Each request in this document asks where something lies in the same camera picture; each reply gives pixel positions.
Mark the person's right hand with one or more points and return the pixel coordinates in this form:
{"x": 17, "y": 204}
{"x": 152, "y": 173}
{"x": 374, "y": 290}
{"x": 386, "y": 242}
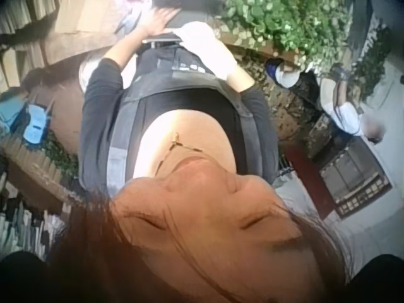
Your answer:
{"x": 208, "y": 50}

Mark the person's left hand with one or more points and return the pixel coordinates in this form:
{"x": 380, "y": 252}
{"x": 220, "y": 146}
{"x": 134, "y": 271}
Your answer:
{"x": 159, "y": 23}

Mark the person's legs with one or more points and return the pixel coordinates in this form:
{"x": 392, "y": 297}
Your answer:
{"x": 189, "y": 9}

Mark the grey tablet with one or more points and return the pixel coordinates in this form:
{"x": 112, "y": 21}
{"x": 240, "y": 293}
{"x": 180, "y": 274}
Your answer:
{"x": 161, "y": 41}

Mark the white purple cloth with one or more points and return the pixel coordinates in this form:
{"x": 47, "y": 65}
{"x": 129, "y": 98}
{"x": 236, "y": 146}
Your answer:
{"x": 132, "y": 15}

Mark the cardboard box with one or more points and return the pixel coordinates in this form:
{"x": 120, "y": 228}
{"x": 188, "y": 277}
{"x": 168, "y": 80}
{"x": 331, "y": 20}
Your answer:
{"x": 88, "y": 17}

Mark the white bag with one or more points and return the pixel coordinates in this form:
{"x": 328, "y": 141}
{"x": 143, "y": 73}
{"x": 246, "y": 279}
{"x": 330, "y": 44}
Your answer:
{"x": 90, "y": 71}

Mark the bed of green plants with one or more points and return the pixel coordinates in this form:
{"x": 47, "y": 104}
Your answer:
{"x": 284, "y": 25}

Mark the shelf of books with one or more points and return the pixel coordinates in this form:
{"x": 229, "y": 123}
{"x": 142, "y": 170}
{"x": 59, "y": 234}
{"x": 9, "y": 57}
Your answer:
{"x": 22, "y": 31}

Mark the wooden slat fence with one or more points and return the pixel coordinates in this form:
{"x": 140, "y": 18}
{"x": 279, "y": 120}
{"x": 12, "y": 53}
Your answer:
{"x": 34, "y": 167}

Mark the dark framed grid panel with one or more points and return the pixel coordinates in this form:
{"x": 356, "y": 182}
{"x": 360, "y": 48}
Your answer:
{"x": 353, "y": 180}

